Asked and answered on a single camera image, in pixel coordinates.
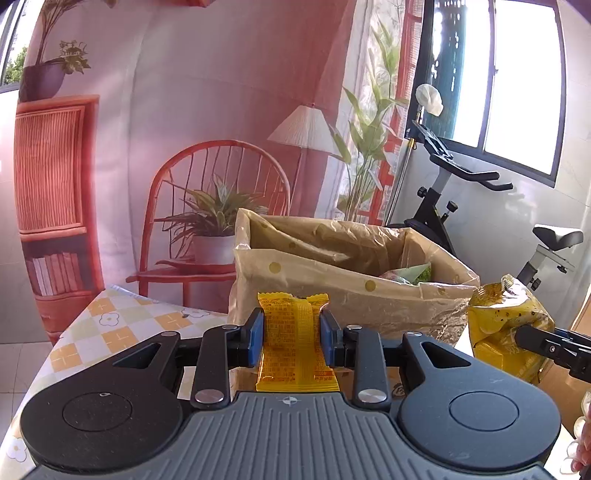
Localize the printed room backdrop cloth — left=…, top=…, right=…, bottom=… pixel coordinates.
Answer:
left=7, top=1, right=425, bottom=341

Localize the green snack packet in box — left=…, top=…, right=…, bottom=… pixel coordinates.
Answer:
left=381, top=262, right=432, bottom=285

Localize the cardboard box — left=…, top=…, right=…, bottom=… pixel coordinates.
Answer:
left=228, top=363, right=408, bottom=400

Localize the person's right hand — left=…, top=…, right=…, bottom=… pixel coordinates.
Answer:
left=571, top=390, right=591, bottom=474

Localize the black exercise bike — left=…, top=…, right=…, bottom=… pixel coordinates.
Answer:
left=386, top=121, right=585, bottom=291

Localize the yellow snack packet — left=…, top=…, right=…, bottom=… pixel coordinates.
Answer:
left=256, top=292, right=339, bottom=393

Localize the yellow crinkled snack bag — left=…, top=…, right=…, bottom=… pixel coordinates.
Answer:
left=468, top=274, right=555, bottom=385

